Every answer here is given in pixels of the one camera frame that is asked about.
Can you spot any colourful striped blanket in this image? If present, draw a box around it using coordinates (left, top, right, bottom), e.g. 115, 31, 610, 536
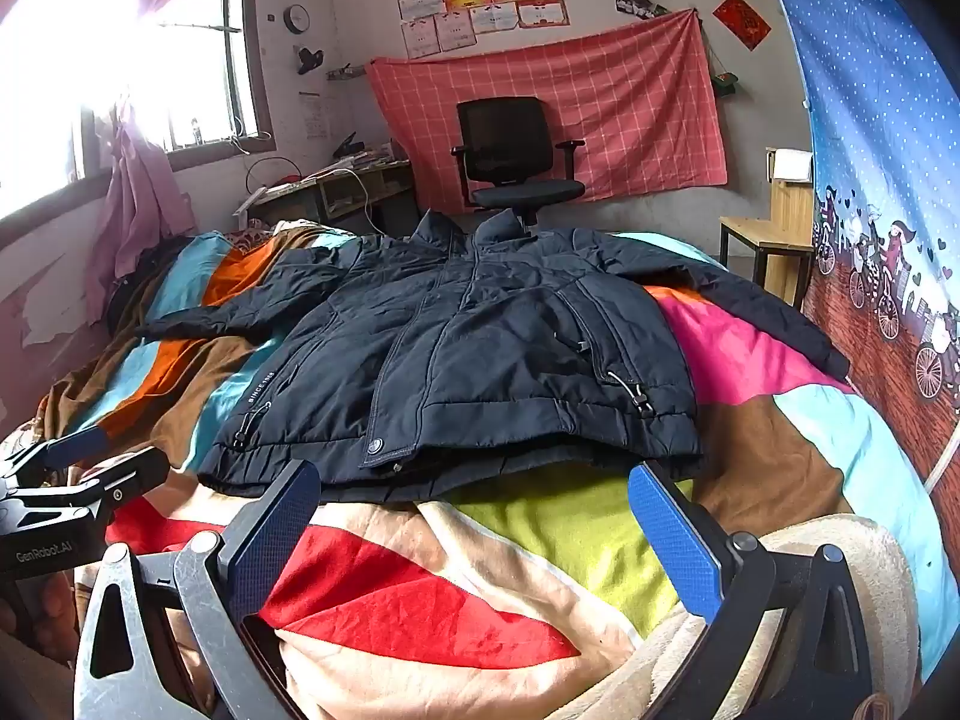
37, 219, 947, 720

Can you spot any blue printed bicycle cloth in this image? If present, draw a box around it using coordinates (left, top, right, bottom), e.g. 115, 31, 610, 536
757, 0, 960, 497

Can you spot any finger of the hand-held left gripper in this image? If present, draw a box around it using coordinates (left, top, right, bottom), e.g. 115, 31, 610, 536
75, 446, 172, 517
0, 426, 106, 492

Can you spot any cluttered wooden desk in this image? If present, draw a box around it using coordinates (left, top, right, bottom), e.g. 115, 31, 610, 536
244, 157, 417, 237

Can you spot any pink curtain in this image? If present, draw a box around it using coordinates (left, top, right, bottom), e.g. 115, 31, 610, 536
82, 101, 197, 323

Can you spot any red diamond paper decoration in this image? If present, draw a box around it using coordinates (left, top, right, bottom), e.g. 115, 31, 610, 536
712, 0, 772, 52

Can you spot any person's left hand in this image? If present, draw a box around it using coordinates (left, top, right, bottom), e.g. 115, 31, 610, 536
0, 574, 77, 662

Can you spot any group of wall certificates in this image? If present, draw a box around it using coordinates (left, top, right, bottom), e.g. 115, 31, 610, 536
395, 0, 592, 59

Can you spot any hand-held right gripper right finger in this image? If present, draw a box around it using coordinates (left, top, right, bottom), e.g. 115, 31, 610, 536
628, 461, 875, 720

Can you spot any wooden chair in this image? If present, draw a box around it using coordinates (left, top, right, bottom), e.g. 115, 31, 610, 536
718, 148, 818, 308

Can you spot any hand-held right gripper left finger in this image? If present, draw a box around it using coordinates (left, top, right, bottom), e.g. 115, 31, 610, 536
73, 459, 323, 720

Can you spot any white cable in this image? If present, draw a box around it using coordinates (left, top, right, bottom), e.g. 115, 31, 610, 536
322, 165, 385, 233

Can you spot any white wall calendar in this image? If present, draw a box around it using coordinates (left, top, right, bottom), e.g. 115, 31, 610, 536
298, 92, 331, 140

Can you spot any black office chair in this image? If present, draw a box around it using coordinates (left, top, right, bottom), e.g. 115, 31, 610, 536
451, 97, 587, 230

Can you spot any barred window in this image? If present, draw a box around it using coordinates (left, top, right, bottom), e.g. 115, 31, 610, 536
0, 0, 275, 218

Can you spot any red plaid wall cloth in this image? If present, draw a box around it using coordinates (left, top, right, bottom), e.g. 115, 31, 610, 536
366, 9, 730, 215

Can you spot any dark navy padded jacket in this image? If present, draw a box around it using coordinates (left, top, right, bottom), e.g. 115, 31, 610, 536
135, 208, 852, 503

